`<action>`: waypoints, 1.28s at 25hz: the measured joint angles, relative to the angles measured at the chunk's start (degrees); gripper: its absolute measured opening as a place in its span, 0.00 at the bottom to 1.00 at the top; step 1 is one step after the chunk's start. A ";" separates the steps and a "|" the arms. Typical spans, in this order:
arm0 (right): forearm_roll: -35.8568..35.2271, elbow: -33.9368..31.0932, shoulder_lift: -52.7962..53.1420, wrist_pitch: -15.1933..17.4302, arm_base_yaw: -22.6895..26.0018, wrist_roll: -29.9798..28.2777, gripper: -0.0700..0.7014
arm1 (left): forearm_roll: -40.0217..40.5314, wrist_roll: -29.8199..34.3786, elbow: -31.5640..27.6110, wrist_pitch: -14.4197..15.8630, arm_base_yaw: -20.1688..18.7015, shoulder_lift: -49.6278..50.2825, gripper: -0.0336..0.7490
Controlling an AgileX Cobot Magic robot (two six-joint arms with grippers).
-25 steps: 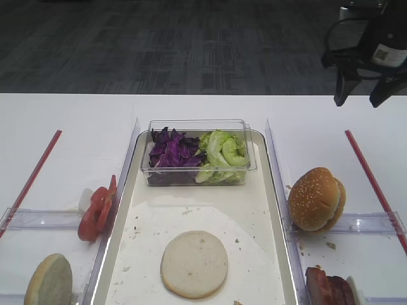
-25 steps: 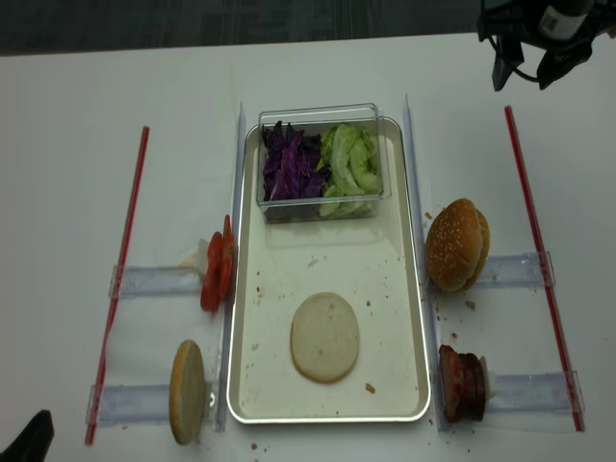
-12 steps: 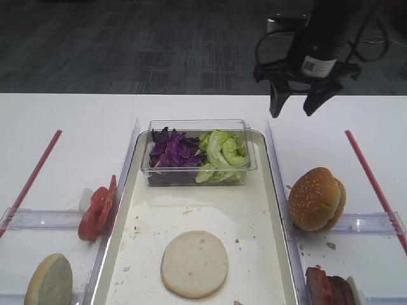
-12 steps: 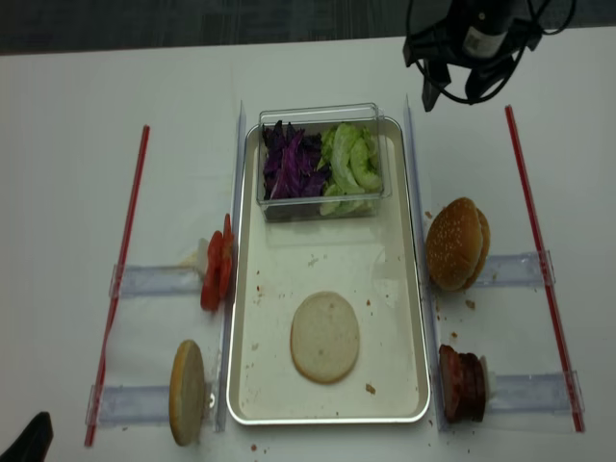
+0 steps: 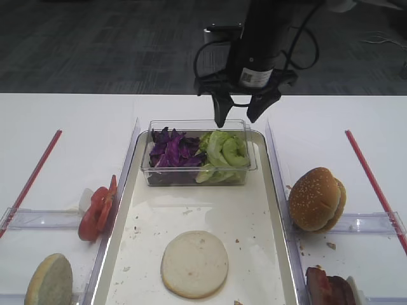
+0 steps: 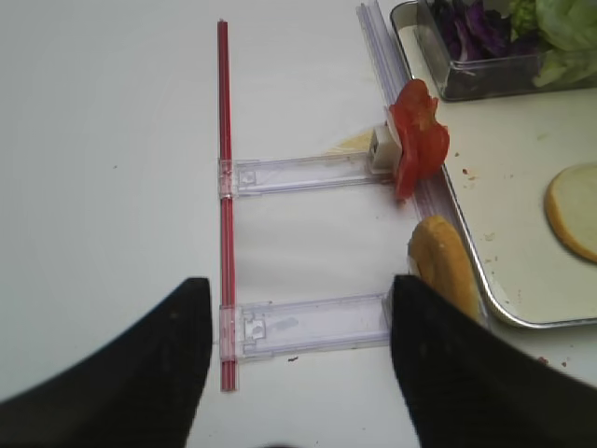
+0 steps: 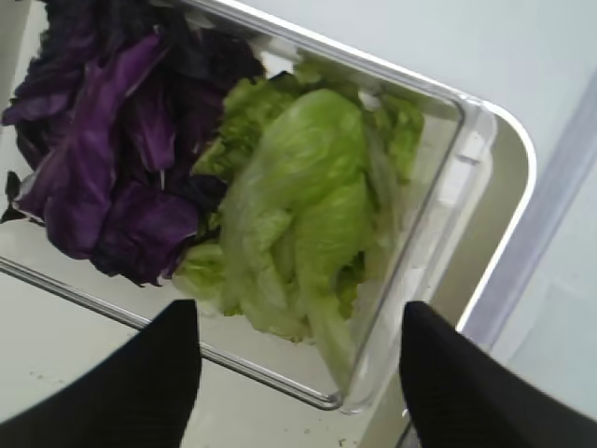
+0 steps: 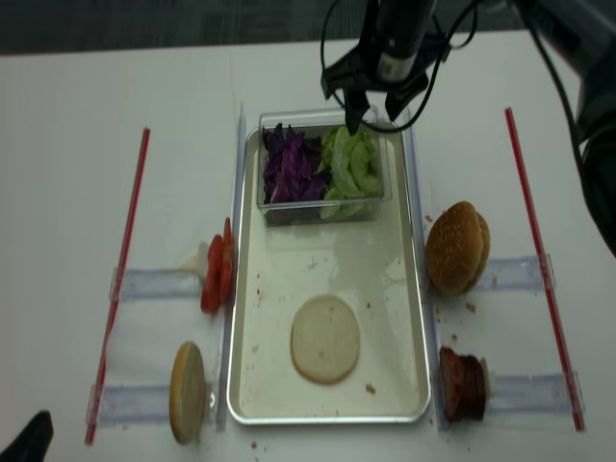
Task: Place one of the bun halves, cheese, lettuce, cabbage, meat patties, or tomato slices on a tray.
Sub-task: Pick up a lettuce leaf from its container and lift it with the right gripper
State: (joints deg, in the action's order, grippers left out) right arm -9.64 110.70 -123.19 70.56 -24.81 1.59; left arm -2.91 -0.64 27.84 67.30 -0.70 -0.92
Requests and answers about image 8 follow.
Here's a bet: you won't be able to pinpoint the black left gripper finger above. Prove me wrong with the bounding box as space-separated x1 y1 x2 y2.
1 410 52 462

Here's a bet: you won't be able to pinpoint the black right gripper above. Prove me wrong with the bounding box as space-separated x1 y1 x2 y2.
321 0 436 134

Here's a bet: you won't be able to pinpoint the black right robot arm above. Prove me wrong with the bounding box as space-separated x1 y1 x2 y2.
321 1 615 249

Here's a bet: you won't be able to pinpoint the green lettuce leaves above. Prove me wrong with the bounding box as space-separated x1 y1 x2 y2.
319 126 383 201

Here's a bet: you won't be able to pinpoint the left clear tomato track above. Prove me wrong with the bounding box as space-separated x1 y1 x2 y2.
109 269 203 301

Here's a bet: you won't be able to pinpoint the white tomato pusher block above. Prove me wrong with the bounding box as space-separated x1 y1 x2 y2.
193 242 209 282

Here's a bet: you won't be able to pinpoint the red tomato slices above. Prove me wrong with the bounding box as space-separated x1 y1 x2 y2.
200 217 235 315

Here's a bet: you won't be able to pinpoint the brown meat patties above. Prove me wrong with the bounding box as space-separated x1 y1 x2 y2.
439 346 488 423

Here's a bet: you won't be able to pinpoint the clear plastic salad container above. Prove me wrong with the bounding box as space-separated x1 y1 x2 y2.
256 109 392 226

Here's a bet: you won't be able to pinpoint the left clear bun track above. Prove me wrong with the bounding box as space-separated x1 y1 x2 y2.
86 382 220 426

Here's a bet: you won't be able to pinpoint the clear bun track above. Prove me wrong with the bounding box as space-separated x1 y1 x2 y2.
475 255 555 292
86 382 220 426

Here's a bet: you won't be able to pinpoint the purple cabbage leaves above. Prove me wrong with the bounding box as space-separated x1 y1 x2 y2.
262 123 331 204

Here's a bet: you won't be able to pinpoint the silver metal tray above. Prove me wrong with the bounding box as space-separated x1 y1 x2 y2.
226 132 431 425

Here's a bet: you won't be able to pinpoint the sesame burger bun tops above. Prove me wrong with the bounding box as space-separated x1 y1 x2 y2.
425 201 491 295

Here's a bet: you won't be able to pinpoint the upright bun slice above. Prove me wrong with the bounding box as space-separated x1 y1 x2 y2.
168 342 206 445

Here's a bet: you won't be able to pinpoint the right clear bun track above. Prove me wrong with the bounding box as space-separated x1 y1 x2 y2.
475 255 555 292

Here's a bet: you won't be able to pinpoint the flat bun slice on tray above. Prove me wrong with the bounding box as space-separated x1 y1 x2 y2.
290 295 360 385

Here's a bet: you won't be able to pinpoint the right clear patty track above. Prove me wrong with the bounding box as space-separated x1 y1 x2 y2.
486 372 573 415

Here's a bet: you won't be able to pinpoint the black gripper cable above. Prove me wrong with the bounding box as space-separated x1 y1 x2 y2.
319 0 482 132

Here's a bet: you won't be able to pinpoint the left red plastic rail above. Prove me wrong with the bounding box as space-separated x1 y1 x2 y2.
85 127 150 447

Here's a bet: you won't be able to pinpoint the red plastic rail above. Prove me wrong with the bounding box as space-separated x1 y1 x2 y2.
85 127 150 447
504 107 586 432

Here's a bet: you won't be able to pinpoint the right red plastic rail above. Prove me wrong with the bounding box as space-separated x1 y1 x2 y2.
504 107 586 432

